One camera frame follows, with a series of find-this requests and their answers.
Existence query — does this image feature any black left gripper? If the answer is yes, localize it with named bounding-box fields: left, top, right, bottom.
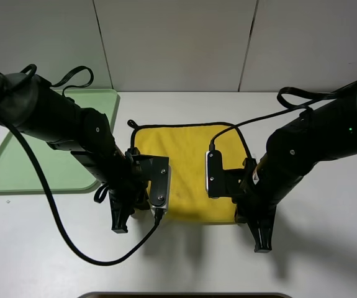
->
left=111, top=148, right=169, bottom=233

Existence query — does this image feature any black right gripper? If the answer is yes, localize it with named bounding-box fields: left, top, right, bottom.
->
left=224, top=157, right=279, bottom=253

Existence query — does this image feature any yellow towel with black trim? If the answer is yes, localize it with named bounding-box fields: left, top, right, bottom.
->
left=127, top=120, right=235, bottom=224

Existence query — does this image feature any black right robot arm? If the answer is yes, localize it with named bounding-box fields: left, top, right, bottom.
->
left=233, top=81, right=357, bottom=253

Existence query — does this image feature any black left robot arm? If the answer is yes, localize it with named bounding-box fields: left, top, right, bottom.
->
left=0, top=64, right=169, bottom=233

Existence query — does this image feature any light green plastic tray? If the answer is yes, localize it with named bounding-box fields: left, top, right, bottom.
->
left=0, top=89, right=119, bottom=195

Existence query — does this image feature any black left camera cable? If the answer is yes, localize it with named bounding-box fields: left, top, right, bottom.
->
left=7, top=124, right=164, bottom=266

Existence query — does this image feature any black camera cable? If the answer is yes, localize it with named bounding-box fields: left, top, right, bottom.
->
left=209, top=79, right=357, bottom=153
left=7, top=124, right=164, bottom=266

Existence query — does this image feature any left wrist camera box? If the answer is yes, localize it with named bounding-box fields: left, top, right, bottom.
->
left=149, top=164, right=171, bottom=220

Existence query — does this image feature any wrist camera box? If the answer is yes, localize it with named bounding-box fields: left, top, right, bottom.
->
left=149, top=164, right=171, bottom=220
left=206, top=150, right=225, bottom=199

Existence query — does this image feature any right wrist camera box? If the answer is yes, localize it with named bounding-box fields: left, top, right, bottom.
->
left=206, top=150, right=225, bottom=199

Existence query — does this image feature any black right camera cable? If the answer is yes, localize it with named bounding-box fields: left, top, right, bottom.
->
left=209, top=79, right=357, bottom=153

